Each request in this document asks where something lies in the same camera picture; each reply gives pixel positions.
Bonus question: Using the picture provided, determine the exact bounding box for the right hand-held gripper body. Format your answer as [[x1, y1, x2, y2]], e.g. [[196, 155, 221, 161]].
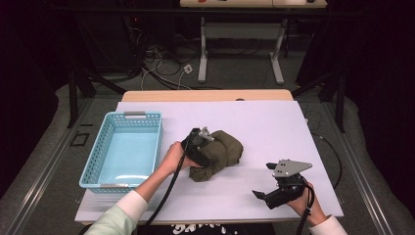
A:
[[265, 159, 313, 211]]

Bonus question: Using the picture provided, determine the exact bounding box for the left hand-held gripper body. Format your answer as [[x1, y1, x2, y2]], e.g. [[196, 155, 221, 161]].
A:
[[180, 126, 216, 169]]

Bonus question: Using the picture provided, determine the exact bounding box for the olive green cloth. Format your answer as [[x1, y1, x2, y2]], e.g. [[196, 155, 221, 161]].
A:
[[188, 129, 245, 183]]

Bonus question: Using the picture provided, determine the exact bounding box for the light blue plastic basket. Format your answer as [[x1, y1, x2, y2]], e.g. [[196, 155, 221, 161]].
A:
[[78, 111, 163, 194]]

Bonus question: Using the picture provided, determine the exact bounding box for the person's left hand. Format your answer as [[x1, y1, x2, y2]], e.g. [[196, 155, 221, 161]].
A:
[[158, 140, 202, 178]]

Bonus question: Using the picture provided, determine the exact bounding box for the person's right hand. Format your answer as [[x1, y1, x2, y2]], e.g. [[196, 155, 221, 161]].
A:
[[286, 181, 328, 227]]

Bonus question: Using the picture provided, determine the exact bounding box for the white table mat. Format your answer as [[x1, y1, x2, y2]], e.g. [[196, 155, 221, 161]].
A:
[[74, 100, 345, 224]]

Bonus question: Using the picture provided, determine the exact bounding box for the wooden table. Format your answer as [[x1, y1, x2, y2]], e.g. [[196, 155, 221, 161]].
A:
[[120, 89, 295, 103]]

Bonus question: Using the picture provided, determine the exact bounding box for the person's black printed shirt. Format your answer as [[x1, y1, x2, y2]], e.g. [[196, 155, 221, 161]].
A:
[[136, 222, 277, 235]]

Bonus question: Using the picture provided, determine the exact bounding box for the black metal stand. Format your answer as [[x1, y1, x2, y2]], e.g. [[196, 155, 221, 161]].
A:
[[291, 68, 347, 133], [66, 62, 127, 129]]

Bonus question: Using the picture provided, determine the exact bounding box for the white-legged desk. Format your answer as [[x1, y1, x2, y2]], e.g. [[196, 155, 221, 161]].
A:
[[179, 0, 329, 86]]

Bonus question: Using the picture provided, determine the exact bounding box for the black cable beside table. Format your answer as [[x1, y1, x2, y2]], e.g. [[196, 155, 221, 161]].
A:
[[310, 130, 344, 190]]

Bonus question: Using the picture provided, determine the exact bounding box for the right hand-held gripper cable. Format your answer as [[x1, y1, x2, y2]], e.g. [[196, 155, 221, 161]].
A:
[[295, 184, 317, 235]]

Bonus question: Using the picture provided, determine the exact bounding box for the hand-held gripper cable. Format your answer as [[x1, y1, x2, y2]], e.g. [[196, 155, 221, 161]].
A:
[[138, 128, 202, 235], [295, 184, 317, 235]]

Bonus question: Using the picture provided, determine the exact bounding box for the left hand-held gripper cable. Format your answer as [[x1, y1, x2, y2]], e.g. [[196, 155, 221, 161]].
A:
[[138, 128, 202, 235]]

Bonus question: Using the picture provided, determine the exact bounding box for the bundle of floor cables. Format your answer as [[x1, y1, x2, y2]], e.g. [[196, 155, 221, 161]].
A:
[[130, 19, 226, 92]]

